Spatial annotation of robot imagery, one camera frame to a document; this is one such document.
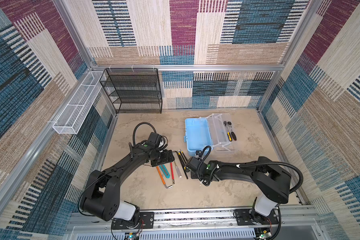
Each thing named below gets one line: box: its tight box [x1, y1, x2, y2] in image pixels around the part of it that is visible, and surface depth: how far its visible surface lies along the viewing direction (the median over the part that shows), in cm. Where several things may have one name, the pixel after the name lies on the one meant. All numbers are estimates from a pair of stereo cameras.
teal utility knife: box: [159, 164, 171, 179], surface depth 91 cm
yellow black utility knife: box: [177, 149, 188, 169], surface depth 96 cm
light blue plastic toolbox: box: [184, 113, 231, 156], surface depth 101 cm
